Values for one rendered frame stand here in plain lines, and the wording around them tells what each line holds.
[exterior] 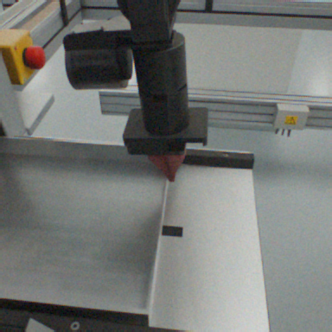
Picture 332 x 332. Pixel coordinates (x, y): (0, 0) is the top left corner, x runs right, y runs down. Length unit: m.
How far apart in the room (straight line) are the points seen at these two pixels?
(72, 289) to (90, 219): 0.10
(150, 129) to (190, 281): 0.18
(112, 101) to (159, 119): 1.06
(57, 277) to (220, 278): 0.19
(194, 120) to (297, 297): 1.15
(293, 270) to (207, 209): 1.09
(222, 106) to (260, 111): 0.16
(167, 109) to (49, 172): 0.25
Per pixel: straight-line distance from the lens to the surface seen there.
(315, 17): 1.27
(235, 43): 1.91
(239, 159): 0.53
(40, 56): 0.62
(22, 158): 0.59
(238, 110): 1.41
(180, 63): 0.36
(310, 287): 1.52
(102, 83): 0.37
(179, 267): 0.42
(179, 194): 0.49
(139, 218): 0.46
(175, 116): 0.38
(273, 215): 1.69
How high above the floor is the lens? 1.24
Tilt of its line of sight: 42 degrees down
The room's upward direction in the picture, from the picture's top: straight up
